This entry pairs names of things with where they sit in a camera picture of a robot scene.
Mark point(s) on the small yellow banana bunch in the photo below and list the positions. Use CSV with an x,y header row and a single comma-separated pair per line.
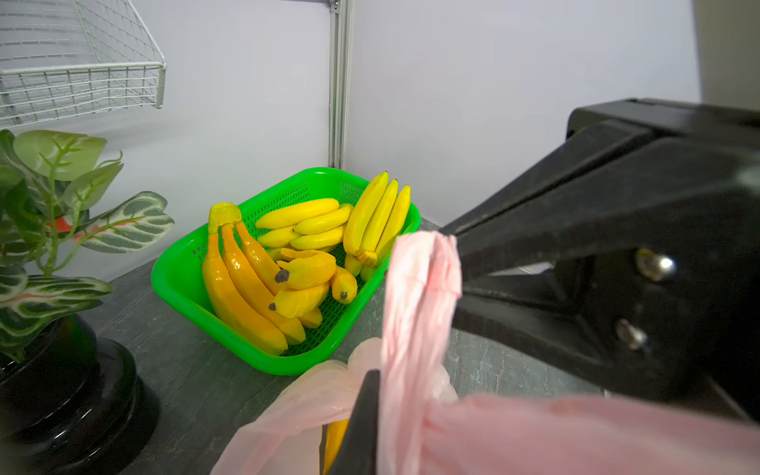
x,y
308,278

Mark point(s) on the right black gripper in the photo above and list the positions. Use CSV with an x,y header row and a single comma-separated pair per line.
x,y
657,207

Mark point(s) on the white wire wall shelf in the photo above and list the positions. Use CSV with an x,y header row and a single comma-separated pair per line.
x,y
67,59

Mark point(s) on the potted plant black vase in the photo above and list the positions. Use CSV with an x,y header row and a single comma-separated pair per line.
x,y
71,402

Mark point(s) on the pale yellow banana bunch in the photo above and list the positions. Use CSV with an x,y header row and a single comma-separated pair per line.
x,y
315,224

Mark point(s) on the pink plastic bag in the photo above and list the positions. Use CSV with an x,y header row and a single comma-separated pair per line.
x,y
425,428

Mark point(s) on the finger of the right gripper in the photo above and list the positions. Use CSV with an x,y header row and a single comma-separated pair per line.
x,y
554,339

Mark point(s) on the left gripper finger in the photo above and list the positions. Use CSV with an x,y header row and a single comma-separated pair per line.
x,y
358,453

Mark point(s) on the orange banana bunch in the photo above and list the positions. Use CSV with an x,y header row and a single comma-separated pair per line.
x,y
333,437
238,296

